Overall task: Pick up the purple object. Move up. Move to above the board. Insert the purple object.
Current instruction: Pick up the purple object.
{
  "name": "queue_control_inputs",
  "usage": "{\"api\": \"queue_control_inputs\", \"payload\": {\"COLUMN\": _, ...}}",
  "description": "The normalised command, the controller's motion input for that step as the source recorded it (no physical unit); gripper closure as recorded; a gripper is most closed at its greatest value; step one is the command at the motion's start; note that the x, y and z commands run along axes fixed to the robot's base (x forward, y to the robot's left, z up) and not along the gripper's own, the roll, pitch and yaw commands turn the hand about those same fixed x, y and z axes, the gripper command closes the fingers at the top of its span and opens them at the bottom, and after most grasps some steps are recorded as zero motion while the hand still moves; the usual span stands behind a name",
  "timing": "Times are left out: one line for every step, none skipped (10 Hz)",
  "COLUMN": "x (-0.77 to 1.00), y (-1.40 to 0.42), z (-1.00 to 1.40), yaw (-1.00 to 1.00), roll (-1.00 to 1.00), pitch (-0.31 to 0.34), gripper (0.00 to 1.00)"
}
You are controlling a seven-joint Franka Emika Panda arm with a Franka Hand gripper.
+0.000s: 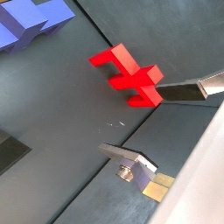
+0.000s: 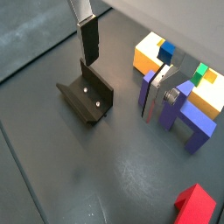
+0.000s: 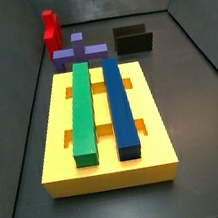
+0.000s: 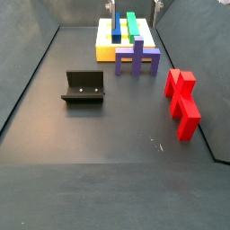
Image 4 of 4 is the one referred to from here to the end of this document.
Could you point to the red three-legged block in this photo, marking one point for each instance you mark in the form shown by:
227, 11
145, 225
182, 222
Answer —
179, 86

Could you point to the black angle bracket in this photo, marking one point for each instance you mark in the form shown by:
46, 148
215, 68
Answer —
84, 86

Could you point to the purple three-legged block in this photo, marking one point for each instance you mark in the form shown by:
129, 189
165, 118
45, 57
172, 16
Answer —
137, 53

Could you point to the blue bar block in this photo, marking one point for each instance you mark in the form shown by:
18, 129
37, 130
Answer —
116, 31

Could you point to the green bar block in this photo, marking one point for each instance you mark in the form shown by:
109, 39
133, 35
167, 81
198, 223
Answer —
132, 25

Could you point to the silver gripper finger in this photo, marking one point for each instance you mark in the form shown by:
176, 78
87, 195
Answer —
158, 6
111, 7

